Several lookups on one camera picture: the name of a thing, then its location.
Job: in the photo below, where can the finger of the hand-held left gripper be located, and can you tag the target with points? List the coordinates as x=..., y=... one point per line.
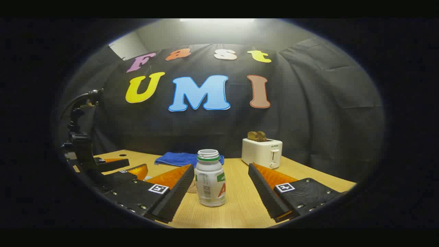
x=113, y=164
x=118, y=177

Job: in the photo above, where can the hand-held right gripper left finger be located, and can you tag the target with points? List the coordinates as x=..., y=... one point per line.
x=178, y=195

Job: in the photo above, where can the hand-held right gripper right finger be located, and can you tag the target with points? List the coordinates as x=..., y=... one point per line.
x=262, y=192

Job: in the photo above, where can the round brown coaster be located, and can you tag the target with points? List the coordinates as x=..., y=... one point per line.
x=192, y=188

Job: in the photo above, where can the blue towel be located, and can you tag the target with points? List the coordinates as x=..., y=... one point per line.
x=178, y=159

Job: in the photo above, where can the white toaster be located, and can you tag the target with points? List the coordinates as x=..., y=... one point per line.
x=260, y=152

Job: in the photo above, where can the brown toast slice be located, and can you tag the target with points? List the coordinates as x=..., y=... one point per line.
x=262, y=136
x=252, y=136

